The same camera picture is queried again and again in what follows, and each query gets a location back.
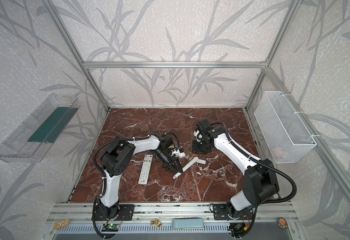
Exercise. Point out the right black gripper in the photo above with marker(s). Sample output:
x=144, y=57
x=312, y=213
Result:
x=200, y=147

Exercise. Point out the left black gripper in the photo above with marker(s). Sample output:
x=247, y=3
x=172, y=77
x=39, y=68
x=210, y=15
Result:
x=169, y=162

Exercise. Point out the white remote control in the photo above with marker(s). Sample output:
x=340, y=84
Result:
x=145, y=170
x=187, y=166

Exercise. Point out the white battery cover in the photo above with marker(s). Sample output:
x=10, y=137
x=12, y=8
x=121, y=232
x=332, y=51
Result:
x=199, y=161

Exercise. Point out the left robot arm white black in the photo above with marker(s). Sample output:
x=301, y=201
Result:
x=113, y=158

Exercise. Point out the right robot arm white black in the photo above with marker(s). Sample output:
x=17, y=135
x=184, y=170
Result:
x=260, y=181

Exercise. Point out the pink object in basket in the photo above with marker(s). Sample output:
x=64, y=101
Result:
x=278, y=153

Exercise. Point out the left green led controller board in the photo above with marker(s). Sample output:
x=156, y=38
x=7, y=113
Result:
x=110, y=227

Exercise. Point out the round orange black badge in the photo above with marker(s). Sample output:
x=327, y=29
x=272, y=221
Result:
x=282, y=223

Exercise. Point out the tan circuit board piece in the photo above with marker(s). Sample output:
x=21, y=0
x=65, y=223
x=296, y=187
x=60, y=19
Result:
x=61, y=224

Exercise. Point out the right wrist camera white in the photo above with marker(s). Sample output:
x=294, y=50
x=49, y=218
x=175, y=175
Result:
x=196, y=134

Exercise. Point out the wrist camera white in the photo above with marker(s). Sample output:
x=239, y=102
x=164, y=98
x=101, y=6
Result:
x=196, y=134
x=178, y=153

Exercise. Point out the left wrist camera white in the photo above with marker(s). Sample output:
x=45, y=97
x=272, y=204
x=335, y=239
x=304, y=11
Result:
x=178, y=153

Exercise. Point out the grey rectangular box on rail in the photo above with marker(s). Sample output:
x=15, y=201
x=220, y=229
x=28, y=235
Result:
x=188, y=223

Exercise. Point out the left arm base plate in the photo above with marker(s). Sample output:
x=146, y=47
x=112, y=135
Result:
x=121, y=212

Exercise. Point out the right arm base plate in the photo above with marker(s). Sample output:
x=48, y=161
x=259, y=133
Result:
x=223, y=212

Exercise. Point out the white wire mesh basket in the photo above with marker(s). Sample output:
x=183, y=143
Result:
x=282, y=127

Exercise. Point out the clear plastic wall shelf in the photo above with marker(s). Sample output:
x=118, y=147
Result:
x=31, y=141

